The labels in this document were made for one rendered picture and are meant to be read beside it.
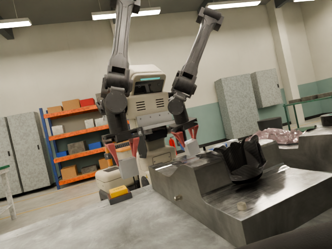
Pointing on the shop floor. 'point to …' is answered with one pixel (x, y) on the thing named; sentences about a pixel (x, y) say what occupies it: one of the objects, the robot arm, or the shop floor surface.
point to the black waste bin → (264, 124)
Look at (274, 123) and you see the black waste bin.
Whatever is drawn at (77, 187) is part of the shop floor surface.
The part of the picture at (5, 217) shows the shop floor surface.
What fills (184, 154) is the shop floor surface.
